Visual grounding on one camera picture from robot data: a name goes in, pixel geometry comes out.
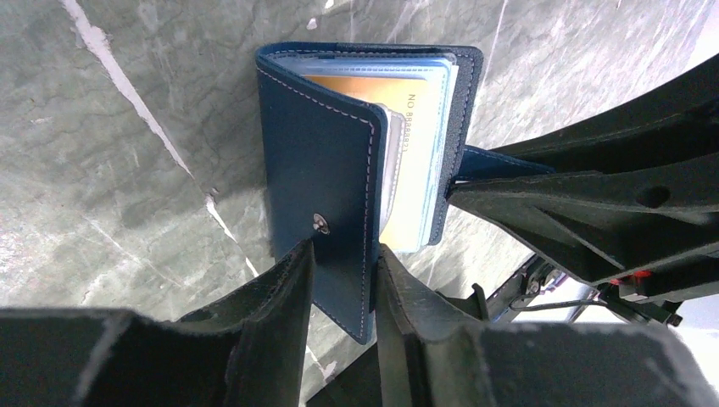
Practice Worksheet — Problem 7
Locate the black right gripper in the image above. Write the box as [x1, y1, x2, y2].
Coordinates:
[449, 153, 718, 326]

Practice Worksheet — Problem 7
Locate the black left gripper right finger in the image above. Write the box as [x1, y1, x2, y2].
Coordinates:
[376, 248, 718, 406]

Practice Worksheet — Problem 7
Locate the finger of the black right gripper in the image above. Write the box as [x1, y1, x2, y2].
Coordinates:
[497, 56, 718, 174]

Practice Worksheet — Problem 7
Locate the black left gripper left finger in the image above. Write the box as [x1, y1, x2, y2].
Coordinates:
[1, 240, 315, 406]

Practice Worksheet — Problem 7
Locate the blue leather card holder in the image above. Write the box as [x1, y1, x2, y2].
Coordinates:
[255, 42, 552, 344]

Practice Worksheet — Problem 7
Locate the gold card in holder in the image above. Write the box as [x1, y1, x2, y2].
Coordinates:
[305, 72, 446, 253]

